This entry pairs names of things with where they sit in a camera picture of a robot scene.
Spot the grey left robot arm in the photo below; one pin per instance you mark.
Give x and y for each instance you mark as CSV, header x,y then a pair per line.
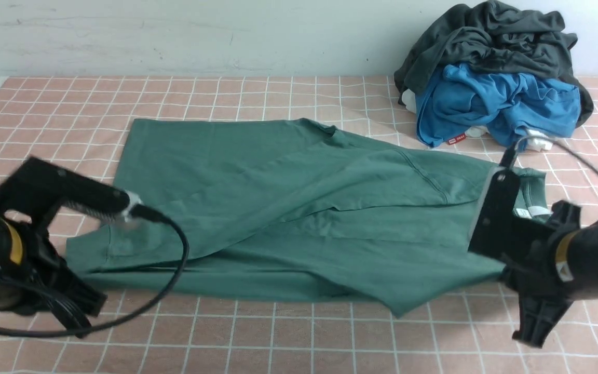
x,y
8,295

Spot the green long-sleeved shirt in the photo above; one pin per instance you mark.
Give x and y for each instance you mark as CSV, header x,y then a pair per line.
x,y
296,211

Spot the dark grey crumpled garment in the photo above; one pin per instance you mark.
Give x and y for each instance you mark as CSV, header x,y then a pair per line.
x,y
494,37

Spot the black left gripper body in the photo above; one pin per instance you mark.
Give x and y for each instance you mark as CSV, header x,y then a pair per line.
x,y
45,282

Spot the blue crumpled garment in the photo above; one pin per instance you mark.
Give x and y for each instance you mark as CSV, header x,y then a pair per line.
x,y
508,104

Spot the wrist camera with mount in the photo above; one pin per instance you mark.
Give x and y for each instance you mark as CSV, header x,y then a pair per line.
x,y
497,231
38,189

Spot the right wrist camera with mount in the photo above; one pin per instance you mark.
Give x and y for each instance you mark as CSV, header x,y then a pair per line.
x,y
497,231

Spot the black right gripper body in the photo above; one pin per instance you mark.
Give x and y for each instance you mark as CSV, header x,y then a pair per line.
x,y
537,269

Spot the pink checkered tablecloth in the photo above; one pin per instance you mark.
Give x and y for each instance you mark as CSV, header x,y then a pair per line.
x,y
82,122

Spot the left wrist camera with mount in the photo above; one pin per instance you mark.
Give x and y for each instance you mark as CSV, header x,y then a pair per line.
x,y
38,189

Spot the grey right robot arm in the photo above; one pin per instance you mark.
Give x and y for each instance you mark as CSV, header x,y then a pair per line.
x,y
583,260

